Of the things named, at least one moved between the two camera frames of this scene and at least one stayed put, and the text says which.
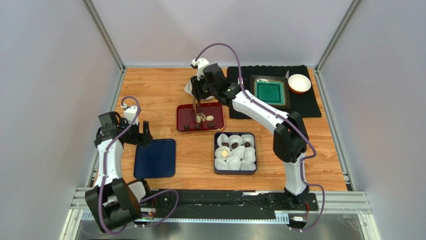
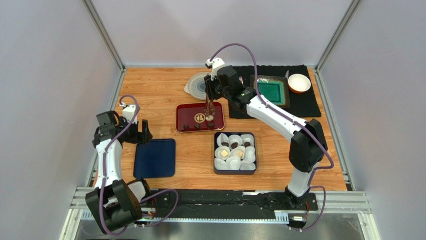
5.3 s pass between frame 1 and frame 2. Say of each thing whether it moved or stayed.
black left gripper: stayed
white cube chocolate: stayed
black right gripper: moved
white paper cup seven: stayed
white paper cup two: stayed
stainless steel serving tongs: moved
